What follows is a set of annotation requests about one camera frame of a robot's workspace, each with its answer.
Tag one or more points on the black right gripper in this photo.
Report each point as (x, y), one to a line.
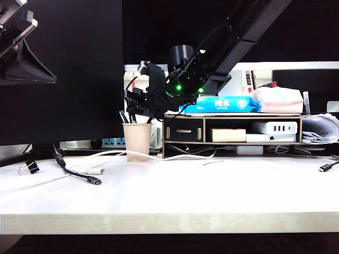
(159, 90)

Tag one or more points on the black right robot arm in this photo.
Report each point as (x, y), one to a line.
(246, 29)

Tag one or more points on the wooden desk organizer shelf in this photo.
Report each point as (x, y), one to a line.
(204, 131)

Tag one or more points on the large black monitor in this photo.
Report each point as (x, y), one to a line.
(79, 105)

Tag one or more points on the beige cardboard box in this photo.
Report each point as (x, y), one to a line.
(227, 135)

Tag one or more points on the white translucent box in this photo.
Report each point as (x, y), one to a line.
(158, 137)

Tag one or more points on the black organizer drawer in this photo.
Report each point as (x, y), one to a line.
(182, 124)

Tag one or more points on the folded printed papers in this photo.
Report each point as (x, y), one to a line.
(317, 129)

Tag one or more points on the flat white box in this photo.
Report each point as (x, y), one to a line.
(259, 138)

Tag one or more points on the transparent gel pen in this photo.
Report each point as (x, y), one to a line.
(123, 117)

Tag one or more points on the black round plug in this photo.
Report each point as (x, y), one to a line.
(96, 143)

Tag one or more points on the white multiport charger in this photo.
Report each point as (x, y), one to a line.
(275, 128)

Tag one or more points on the black marker pen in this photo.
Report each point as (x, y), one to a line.
(133, 119)

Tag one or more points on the black monitor silver bezel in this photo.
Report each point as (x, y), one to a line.
(304, 31)

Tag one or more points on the black monitor stand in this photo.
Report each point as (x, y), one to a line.
(42, 152)

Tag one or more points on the beige paper cup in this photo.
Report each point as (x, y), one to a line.
(137, 143)

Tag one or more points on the small red box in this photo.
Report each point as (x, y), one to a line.
(270, 84)

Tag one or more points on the clear capped pen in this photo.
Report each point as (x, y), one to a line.
(306, 103)

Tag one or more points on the blue wet wipes pack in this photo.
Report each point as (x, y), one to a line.
(225, 103)

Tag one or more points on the right wrist camera green lights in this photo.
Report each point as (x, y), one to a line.
(185, 79)

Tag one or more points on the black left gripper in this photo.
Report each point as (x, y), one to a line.
(13, 29)

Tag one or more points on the red white sign strip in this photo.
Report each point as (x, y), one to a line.
(247, 82)

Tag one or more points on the pink tissue pack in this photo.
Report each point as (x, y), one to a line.
(278, 103)

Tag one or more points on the black binder clip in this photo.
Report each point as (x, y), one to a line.
(33, 167)

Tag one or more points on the silver monitor stand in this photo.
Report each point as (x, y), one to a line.
(333, 107)

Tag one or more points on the white power adapter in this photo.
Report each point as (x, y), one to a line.
(249, 150)

